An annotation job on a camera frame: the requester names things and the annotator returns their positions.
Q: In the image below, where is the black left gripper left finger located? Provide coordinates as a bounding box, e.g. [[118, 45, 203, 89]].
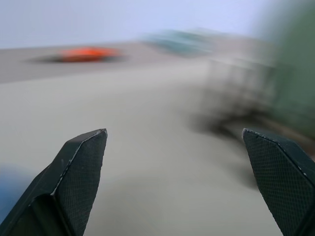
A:
[[0, 128, 108, 236]]

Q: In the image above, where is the blue plate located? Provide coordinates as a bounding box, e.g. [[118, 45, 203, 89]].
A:
[[0, 163, 40, 222]]

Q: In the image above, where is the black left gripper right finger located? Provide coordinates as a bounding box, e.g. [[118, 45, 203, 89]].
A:
[[242, 127, 315, 236]]

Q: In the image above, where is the teal box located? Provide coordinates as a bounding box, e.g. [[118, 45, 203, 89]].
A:
[[141, 29, 217, 56]]

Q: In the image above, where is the orange-pink plate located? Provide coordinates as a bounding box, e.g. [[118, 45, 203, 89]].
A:
[[58, 46, 124, 63]]

